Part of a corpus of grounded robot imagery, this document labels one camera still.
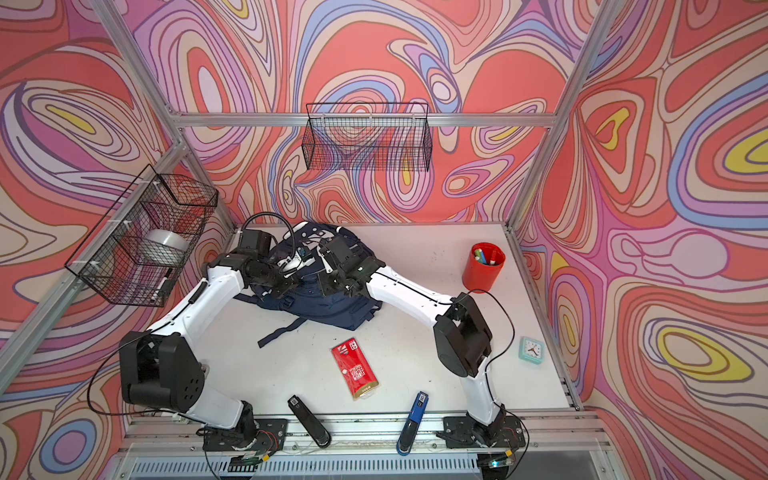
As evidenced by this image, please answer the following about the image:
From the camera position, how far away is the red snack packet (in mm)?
817

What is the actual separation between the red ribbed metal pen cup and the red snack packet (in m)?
0.44

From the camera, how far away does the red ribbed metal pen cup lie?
95 cm
